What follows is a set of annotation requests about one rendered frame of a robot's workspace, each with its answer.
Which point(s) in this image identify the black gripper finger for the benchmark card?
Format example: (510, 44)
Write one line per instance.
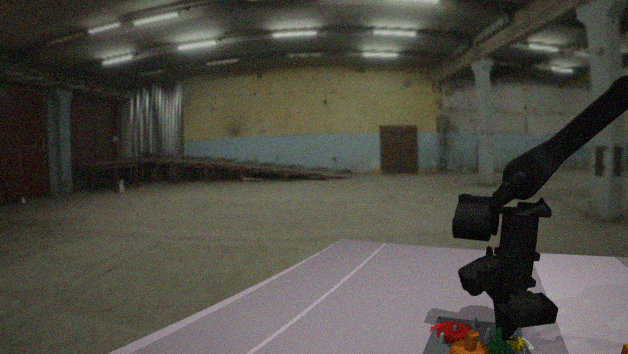
(508, 328)
(498, 298)

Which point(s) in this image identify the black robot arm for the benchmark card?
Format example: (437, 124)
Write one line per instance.
(477, 217)

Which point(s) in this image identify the orange gear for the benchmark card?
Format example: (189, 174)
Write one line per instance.
(470, 345)

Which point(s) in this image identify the red gear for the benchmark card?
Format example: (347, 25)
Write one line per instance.
(453, 335)

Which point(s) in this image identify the green gear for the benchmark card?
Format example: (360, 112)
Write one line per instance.
(499, 346)

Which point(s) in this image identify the yellow gear with black stripe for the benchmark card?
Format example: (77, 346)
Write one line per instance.
(518, 345)

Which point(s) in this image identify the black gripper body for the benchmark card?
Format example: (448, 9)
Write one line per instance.
(525, 308)

